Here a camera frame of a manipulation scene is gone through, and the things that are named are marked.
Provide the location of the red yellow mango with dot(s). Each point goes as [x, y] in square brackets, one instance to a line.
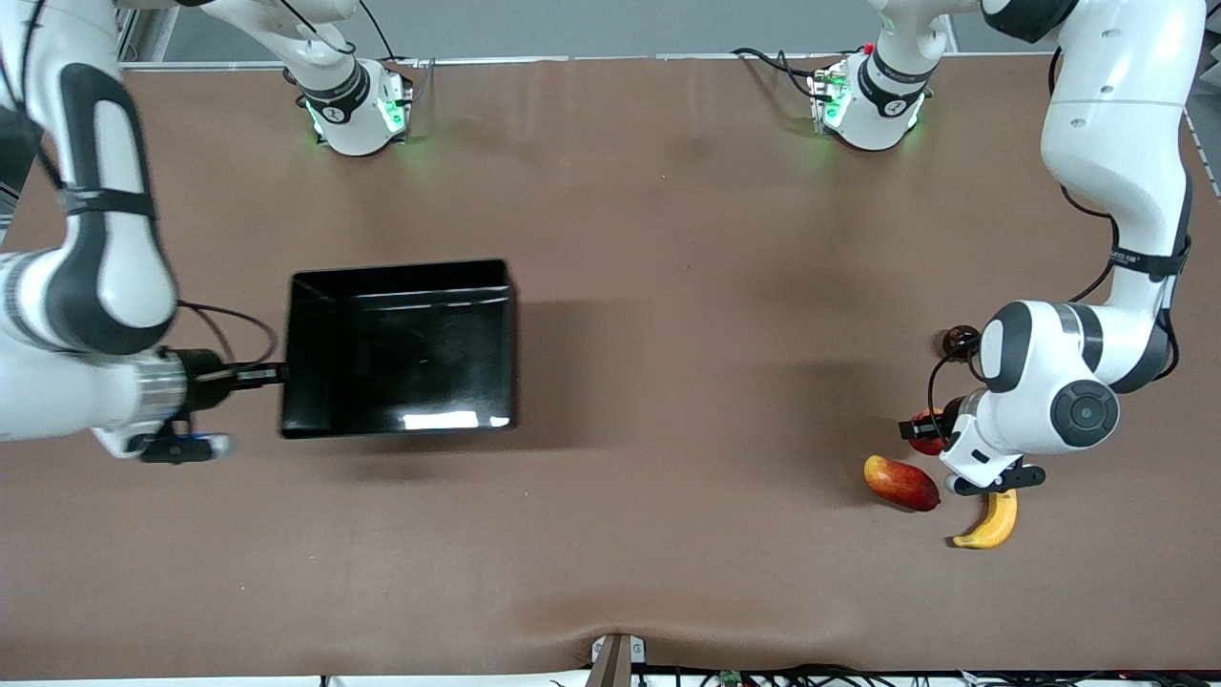
[901, 483]

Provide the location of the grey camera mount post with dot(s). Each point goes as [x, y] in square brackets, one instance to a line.
[615, 663]

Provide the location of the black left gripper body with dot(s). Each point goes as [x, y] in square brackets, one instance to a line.
[947, 417]

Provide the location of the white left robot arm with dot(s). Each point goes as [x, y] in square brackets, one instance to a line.
[1116, 143]

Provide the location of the aluminium frame with black bars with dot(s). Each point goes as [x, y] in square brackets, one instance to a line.
[143, 29]

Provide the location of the small red yellow apple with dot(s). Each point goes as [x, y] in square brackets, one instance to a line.
[925, 447]

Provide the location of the dark purple plum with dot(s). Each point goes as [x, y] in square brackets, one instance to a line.
[956, 340]

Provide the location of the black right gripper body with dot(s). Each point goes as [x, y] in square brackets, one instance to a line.
[202, 373]

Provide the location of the black plastic box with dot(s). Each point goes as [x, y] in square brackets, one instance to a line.
[401, 353]

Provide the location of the yellow banana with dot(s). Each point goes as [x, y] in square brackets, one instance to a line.
[992, 530]

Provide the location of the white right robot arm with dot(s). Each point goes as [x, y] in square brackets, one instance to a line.
[100, 172]

